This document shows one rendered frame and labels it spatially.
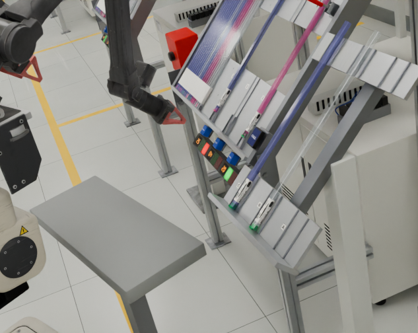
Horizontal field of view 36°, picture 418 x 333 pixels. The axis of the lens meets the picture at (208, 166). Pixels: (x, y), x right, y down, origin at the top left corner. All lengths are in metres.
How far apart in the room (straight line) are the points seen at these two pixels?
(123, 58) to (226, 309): 1.05
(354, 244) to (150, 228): 0.55
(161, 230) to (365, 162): 0.61
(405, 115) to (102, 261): 1.01
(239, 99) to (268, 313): 0.80
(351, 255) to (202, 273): 1.04
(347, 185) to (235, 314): 0.97
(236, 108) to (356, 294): 0.64
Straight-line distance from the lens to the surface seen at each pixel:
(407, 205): 2.07
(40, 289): 2.78
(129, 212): 1.88
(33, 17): 1.39
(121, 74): 1.76
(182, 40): 2.62
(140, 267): 1.65
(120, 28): 1.69
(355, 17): 1.73
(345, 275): 1.65
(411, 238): 2.15
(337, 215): 1.54
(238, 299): 2.40
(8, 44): 1.34
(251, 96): 1.87
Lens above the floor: 1.56
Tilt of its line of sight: 29 degrees down
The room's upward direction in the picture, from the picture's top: 14 degrees counter-clockwise
